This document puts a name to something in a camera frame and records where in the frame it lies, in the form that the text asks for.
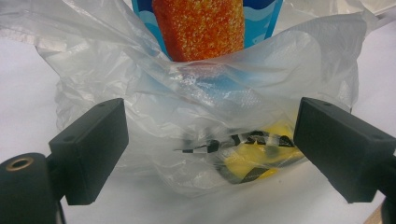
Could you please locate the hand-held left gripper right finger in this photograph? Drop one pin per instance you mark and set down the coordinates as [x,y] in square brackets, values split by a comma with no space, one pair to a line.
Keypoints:
[342,149]

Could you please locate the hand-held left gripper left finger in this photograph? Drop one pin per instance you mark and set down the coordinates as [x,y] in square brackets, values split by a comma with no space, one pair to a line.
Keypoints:
[90,149]

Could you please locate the yellow and black packet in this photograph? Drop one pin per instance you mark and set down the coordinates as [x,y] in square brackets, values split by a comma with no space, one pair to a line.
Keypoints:
[258,155]

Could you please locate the clear plastic bag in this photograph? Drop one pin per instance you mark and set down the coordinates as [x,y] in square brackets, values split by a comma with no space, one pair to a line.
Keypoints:
[193,102]

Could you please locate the blue packet with orange bar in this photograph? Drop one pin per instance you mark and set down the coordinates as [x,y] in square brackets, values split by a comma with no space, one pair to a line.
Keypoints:
[202,28]

